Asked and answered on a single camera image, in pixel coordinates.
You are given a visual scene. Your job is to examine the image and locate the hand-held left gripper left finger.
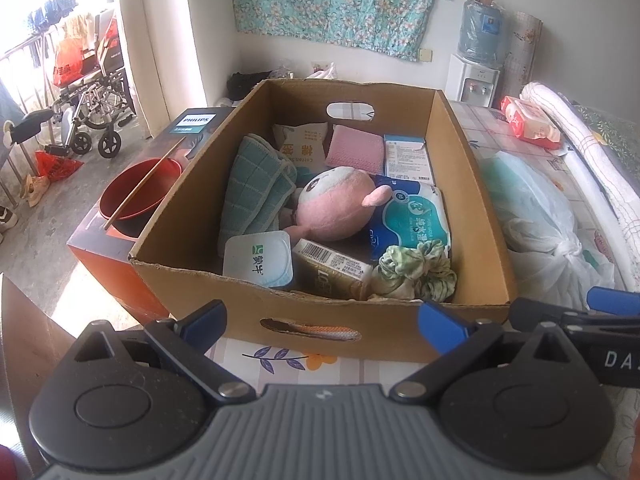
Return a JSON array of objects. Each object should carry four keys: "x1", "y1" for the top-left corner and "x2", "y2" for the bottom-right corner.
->
[{"x1": 72, "y1": 299, "x2": 256, "y2": 404}]

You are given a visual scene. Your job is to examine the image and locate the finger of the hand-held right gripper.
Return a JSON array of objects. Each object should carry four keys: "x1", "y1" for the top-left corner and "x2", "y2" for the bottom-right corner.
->
[
  {"x1": 587, "y1": 287, "x2": 640, "y2": 312},
  {"x1": 509, "y1": 297, "x2": 596, "y2": 333}
]

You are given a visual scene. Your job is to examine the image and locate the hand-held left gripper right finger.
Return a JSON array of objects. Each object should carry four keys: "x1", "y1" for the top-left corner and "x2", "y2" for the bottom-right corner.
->
[{"x1": 390, "y1": 300, "x2": 572, "y2": 403}]

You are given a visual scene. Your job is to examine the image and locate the green scrunchie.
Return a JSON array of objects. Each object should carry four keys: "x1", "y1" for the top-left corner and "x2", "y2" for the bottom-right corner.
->
[{"x1": 370, "y1": 240, "x2": 458, "y2": 303}]

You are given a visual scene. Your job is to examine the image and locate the white yogurt cup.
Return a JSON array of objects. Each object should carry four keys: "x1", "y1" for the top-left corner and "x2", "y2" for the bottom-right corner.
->
[{"x1": 222, "y1": 232, "x2": 296, "y2": 290}]

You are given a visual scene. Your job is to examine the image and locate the cardboard box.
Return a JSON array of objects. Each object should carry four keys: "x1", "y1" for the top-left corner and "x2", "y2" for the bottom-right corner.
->
[{"x1": 129, "y1": 79, "x2": 518, "y2": 365}]

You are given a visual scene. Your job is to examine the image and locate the blue wet wipes pack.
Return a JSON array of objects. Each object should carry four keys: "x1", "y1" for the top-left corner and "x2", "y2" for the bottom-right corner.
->
[{"x1": 367, "y1": 175, "x2": 453, "y2": 261}]

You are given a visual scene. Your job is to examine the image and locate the orange striped cloth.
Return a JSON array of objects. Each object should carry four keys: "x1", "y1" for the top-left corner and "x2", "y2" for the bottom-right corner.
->
[{"x1": 272, "y1": 321, "x2": 361, "y2": 340}]

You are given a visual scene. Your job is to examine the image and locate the gold carton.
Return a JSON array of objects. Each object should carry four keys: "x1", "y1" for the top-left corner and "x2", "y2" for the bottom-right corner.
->
[{"x1": 291, "y1": 238, "x2": 375, "y2": 301}]

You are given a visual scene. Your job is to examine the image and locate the teal checked cloth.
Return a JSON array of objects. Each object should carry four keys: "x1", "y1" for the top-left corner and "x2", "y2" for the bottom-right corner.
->
[{"x1": 217, "y1": 134, "x2": 298, "y2": 258}]

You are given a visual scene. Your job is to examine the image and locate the pink plush toy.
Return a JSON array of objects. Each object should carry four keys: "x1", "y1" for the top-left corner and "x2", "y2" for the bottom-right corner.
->
[{"x1": 282, "y1": 166, "x2": 393, "y2": 242}]

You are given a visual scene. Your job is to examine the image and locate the pink knitted sponge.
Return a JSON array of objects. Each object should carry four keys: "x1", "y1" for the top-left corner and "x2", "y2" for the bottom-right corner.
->
[{"x1": 325, "y1": 125, "x2": 385, "y2": 173}]

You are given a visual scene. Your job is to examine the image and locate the white cotton swab bag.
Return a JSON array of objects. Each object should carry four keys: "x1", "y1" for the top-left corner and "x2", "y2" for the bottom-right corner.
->
[{"x1": 272, "y1": 122, "x2": 331, "y2": 168}]

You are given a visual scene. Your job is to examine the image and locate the white bag with green contents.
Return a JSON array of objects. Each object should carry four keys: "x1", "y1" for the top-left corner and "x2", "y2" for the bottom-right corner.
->
[{"x1": 480, "y1": 152, "x2": 616, "y2": 306}]

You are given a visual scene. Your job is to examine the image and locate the printed appliance box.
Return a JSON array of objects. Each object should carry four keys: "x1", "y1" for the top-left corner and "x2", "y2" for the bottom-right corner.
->
[{"x1": 67, "y1": 106, "x2": 236, "y2": 318}]

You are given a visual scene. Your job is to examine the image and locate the white rolled quilt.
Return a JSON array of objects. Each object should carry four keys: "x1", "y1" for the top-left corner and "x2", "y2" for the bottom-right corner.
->
[{"x1": 520, "y1": 81, "x2": 640, "y2": 281}]

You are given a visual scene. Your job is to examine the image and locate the wooden chopstick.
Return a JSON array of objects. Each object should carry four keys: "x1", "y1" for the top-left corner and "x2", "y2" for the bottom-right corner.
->
[{"x1": 104, "y1": 139, "x2": 187, "y2": 231}]

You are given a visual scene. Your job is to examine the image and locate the blue and white carton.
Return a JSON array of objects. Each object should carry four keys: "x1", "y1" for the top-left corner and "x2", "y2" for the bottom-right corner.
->
[{"x1": 384, "y1": 134, "x2": 436, "y2": 186}]

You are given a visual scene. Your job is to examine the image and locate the grey floral bedding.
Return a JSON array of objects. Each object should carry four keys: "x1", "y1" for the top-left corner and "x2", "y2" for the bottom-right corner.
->
[{"x1": 575, "y1": 102, "x2": 640, "y2": 181}]

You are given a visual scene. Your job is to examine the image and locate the brown board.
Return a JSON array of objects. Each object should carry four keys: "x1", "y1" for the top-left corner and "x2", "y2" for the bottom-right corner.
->
[{"x1": 0, "y1": 275, "x2": 76, "y2": 466}]

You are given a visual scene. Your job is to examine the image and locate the red wet wipes pack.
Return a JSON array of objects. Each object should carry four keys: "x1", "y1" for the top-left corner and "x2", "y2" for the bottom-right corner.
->
[{"x1": 500, "y1": 95, "x2": 562, "y2": 150}]

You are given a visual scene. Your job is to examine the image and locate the red bag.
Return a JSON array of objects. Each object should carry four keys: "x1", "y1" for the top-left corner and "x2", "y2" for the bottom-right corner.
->
[{"x1": 35, "y1": 150, "x2": 83, "y2": 182}]

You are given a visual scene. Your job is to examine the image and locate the black bag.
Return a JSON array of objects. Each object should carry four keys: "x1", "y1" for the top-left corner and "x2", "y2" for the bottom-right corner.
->
[{"x1": 227, "y1": 71, "x2": 273, "y2": 103}]

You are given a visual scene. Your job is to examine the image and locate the white water dispenser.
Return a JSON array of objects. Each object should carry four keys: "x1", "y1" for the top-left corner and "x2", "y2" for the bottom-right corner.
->
[{"x1": 446, "y1": 52, "x2": 502, "y2": 108}]

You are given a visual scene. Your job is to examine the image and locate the wheelchair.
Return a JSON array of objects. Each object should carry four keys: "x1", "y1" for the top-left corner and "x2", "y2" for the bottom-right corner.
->
[{"x1": 44, "y1": 10, "x2": 138, "y2": 158}]

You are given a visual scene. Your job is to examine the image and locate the patterned paper roll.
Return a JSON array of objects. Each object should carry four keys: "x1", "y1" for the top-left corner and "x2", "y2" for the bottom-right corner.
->
[{"x1": 501, "y1": 10, "x2": 544, "y2": 101}]

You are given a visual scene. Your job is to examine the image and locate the blue water bottle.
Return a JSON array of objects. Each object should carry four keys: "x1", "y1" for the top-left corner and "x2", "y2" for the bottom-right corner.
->
[{"x1": 457, "y1": 0, "x2": 503, "y2": 68}]

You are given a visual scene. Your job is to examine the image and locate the orange bag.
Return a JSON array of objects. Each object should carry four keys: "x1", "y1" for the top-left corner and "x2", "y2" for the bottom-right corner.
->
[{"x1": 52, "y1": 35, "x2": 86, "y2": 88}]

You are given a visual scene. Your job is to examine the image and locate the teal floral wall cloth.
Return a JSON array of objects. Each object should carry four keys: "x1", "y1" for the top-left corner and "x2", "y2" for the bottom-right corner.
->
[{"x1": 231, "y1": 0, "x2": 453, "y2": 63}]

